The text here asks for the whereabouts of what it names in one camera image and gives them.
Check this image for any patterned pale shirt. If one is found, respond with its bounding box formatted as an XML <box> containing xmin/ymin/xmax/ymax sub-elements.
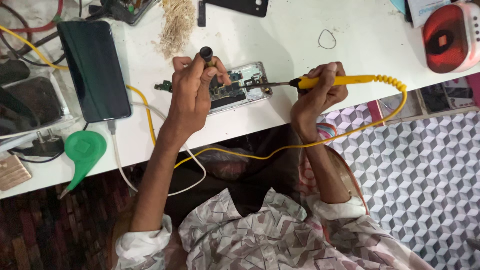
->
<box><xmin>112</xmin><ymin>187</ymin><xmax>436</xmax><ymax>270</ymax></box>

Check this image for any red cable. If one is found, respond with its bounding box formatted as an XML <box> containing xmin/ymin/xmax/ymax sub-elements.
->
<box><xmin>0</xmin><ymin>0</ymin><xmax>64</xmax><ymax>35</ymax></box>

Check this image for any heap of pale wooden sticks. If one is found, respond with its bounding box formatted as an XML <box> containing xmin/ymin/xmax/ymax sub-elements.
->
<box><xmin>157</xmin><ymin>0</ymin><xmax>196</xmax><ymax>60</ymax></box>

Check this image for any black-knobbed hand tool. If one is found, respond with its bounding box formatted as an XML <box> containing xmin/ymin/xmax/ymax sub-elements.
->
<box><xmin>199</xmin><ymin>46</ymin><xmax>217</xmax><ymax>69</ymax></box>

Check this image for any green pear-shaped blower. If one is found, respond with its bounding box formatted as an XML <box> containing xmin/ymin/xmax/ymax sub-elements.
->
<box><xmin>59</xmin><ymin>130</ymin><xmax>108</xmax><ymax>200</ymax></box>

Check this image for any black smartphone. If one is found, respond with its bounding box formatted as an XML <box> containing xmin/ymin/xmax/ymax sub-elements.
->
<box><xmin>56</xmin><ymin>20</ymin><xmax>133</xmax><ymax>124</ymax></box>

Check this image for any opened silver phone with board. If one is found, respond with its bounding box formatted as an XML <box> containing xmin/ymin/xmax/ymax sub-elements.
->
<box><xmin>206</xmin><ymin>61</ymin><xmax>273</xmax><ymax>115</ymax></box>

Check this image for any person's left hand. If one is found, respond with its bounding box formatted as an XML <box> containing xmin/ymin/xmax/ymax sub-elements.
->
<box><xmin>161</xmin><ymin>55</ymin><xmax>232</xmax><ymax>142</ymax></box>

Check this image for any dark tray of parts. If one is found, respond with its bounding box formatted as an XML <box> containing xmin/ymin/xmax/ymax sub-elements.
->
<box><xmin>88</xmin><ymin>0</ymin><xmax>158</xmax><ymax>26</ymax></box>

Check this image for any low shelf with packets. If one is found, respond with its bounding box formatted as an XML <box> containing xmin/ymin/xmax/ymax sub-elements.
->
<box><xmin>367</xmin><ymin>76</ymin><xmax>480</xmax><ymax>126</ymax></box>

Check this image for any black power plug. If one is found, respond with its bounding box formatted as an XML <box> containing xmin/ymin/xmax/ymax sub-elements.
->
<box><xmin>22</xmin><ymin>128</ymin><xmax>65</xmax><ymax>158</ymax></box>

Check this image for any white printed packet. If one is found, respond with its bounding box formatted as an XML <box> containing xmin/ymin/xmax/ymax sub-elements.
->
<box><xmin>406</xmin><ymin>0</ymin><xmax>452</xmax><ymax>29</ymax></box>

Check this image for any pink and red round speaker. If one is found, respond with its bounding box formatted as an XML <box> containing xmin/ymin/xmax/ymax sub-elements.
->
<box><xmin>421</xmin><ymin>1</ymin><xmax>480</xmax><ymax>74</ymax></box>

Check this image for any thin black wire ring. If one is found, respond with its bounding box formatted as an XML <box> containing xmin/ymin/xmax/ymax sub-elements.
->
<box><xmin>317</xmin><ymin>29</ymin><xmax>337</xmax><ymax>50</ymax></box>

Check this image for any white charging cable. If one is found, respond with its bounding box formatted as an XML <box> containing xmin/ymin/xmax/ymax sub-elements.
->
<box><xmin>107</xmin><ymin>101</ymin><xmax>207</xmax><ymax>197</ymax></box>

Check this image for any black rounded case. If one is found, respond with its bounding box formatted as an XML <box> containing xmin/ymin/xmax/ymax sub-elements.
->
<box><xmin>0</xmin><ymin>59</ymin><xmax>31</xmax><ymax>86</ymax></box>

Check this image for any person's right hand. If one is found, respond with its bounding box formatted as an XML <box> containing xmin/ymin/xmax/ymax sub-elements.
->
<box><xmin>290</xmin><ymin>61</ymin><xmax>349</xmax><ymax>144</ymax></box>

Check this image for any yellow coiled power cable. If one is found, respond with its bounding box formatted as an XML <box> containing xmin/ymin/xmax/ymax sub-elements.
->
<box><xmin>0</xmin><ymin>24</ymin><xmax>409</xmax><ymax>169</ymax></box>

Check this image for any rose gold phone cover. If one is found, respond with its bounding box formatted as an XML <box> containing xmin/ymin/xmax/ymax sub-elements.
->
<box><xmin>0</xmin><ymin>154</ymin><xmax>33</xmax><ymax>191</ymax></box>

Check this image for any yellow soldering iron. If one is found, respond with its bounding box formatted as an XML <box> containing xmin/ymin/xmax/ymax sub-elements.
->
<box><xmin>244</xmin><ymin>74</ymin><xmax>376</xmax><ymax>92</ymax></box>

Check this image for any black cable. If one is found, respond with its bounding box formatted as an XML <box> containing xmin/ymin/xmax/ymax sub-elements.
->
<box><xmin>0</xmin><ymin>3</ymin><xmax>67</xmax><ymax>68</ymax></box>

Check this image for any striped colourful ball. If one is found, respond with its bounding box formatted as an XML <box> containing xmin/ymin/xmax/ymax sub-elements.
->
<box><xmin>316</xmin><ymin>122</ymin><xmax>338</xmax><ymax>142</ymax></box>

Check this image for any clear bag with black contents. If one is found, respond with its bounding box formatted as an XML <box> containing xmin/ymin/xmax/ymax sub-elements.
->
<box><xmin>0</xmin><ymin>73</ymin><xmax>73</xmax><ymax>140</ymax></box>

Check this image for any black phone back cover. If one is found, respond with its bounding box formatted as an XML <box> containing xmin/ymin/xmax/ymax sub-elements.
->
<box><xmin>204</xmin><ymin>0</ymin><xmax>269</xmax><ymax>18</ymax></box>

